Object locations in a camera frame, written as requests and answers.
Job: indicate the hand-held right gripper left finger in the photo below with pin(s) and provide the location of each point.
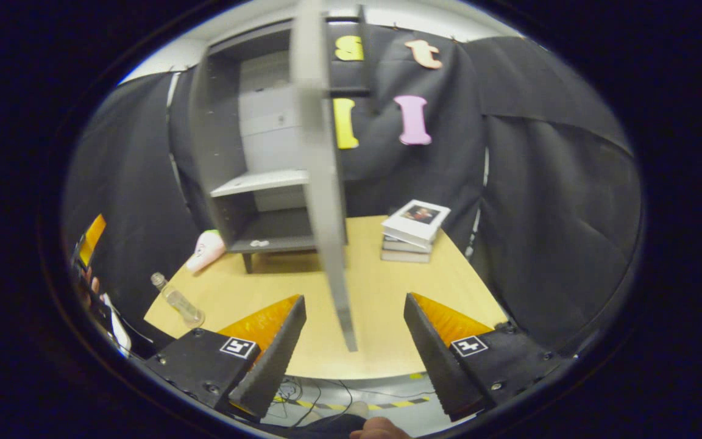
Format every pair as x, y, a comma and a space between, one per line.
275, 360

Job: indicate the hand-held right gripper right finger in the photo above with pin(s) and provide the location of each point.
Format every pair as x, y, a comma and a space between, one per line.
433, 360

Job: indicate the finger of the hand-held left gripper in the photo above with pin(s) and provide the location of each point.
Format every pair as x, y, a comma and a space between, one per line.
94, 238

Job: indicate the clear plastic bottle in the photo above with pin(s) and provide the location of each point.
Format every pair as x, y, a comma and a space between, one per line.
180, 303

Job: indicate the dark grey cabinet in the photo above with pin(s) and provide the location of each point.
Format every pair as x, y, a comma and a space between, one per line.
223, 122

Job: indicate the grey cabinet shelf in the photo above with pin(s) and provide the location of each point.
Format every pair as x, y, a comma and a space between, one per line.
259, 182

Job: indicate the thin grey book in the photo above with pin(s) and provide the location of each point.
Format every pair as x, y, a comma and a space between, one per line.
403, 246
403, 256

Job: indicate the pink plush toy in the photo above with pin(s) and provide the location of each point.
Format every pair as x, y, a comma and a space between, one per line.
206, 251

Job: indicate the white book with portrait cover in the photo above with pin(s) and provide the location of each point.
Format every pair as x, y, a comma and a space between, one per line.
415, 222

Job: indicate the black backdrop cloth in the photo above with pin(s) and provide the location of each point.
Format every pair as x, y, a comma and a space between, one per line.
558, 213

